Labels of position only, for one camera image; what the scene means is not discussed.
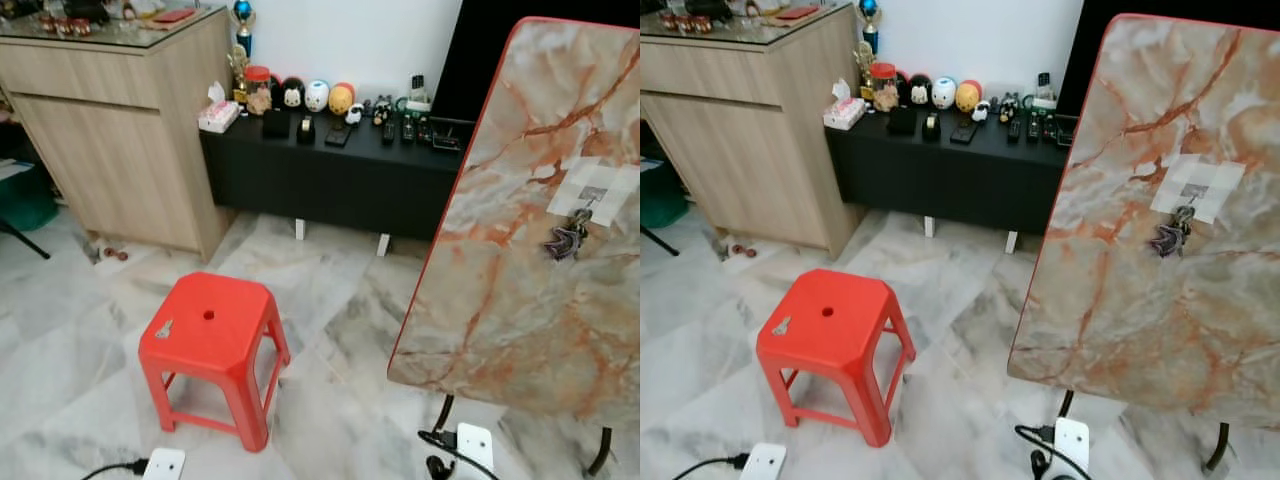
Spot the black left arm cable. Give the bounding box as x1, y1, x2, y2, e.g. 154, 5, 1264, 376
671, 453, 749, 480
80, 457, 151, 480

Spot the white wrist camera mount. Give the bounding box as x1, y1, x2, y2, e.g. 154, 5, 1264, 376
739, 442, 788, 480
142, 447, 188, 480
455, 422, 496, 480
1053, 416, 1091, 480

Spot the gold trophy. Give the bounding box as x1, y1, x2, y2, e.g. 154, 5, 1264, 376
227, 45, 252, 105
852, 41, 877, 102

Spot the green bin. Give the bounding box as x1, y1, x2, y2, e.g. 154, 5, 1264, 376
640, 158, 690, 230
0, 164, 60, 234

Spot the white pink tissue pack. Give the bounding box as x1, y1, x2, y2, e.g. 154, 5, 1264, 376
823, 79, 868, 132
197, 82, 242, 135

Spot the key bunch with dark tag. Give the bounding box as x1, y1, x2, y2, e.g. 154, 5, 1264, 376
1148, 204, 1198, 260
543, 207, 594, 264

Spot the green stand with black device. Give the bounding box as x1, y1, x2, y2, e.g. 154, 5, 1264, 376
395, 75, 434, 114
1022, 71, 1060, 112

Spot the translucent adhesive hook pad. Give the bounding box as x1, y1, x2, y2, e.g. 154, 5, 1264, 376
1149, 152, 1247, 226
546, 154, 641, 230

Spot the blue globe trophy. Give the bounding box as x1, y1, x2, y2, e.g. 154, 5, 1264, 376
230, 0, 257, 57
857, 0, 884, 54

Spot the clear jar red lid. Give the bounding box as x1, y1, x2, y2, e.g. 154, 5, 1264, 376
243, 65, 275, 117
868, 61, 900, 114

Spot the red plastic stool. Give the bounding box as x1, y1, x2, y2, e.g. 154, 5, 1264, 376
138, 271, 293, 454
755, 267, 917, 450

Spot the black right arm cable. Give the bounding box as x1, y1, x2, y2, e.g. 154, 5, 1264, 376
417, 428, 473, 480
1014, 423, 1071, 480

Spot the light wooden cabinet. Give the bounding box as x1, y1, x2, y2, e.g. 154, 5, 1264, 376
0, 5, 237, 264
640, 4, 867, 260

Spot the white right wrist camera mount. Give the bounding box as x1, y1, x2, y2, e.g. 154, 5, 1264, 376
1053, 416, 1091, 480
455, 422, 496, 480

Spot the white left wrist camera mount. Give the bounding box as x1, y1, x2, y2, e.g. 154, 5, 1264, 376
142, 447, 188, 480
739, 442, 788, 480

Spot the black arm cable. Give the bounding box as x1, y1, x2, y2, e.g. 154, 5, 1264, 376
80, 457, 151, 480
417, 428, 473, 480
1014, 423, 1071, 480
671, 453, 749, 480

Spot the black TV console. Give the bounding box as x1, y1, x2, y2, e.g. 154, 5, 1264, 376
823, 102, 1082, 237
198, 104, 477, 242

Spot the marble table top red edge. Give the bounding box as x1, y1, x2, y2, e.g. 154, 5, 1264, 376
387, 16, 641, 432
1006, 12, 1280, 432

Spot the small red ornaments row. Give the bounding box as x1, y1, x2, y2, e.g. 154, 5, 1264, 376
38, 14, 93, 38
660, 10, 713, 34

